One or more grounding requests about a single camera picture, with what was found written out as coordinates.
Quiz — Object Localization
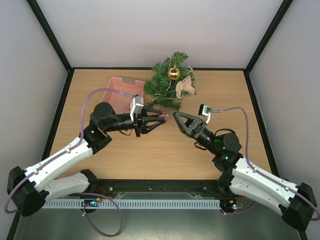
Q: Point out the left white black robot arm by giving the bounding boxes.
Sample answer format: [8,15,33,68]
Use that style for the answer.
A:
[7,102,168,217]

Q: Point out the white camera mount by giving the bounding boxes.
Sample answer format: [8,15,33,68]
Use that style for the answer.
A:
[130,101,144,121]
[203,111,212,124]

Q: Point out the pink perforated plastic basket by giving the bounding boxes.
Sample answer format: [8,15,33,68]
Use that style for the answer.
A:
[101,76,145,114]

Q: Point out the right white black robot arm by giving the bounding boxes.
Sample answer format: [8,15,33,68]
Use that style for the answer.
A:
[173,111,320,231]

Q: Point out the light blue slotted cable duct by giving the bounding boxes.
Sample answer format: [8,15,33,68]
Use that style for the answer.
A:
[42,199,221,210]

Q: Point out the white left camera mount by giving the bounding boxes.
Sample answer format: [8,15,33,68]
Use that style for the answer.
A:
[130,101,144,121]

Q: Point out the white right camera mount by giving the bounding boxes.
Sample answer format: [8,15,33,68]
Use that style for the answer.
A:
[203,111,212,124]

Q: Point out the pink bauble ornament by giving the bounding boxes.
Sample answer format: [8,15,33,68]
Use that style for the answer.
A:
[158,114,169,123]

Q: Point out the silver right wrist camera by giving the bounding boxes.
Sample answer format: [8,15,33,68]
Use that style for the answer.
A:
[198,104,212,117]

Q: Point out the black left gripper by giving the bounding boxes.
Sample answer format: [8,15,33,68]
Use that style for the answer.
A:
[104,106,165,138]

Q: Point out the black front frame rail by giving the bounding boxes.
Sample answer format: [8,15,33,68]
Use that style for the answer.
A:
[49,177,276,198]

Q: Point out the gold bauble ornament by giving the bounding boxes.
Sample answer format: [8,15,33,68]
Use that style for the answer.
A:
[167,65,181,80]

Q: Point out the clear led string lights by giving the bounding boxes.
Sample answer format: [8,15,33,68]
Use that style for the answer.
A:
[151,51,196,100]

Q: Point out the small green christmas tree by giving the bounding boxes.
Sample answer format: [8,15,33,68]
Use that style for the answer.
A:
[144,51,197,111]

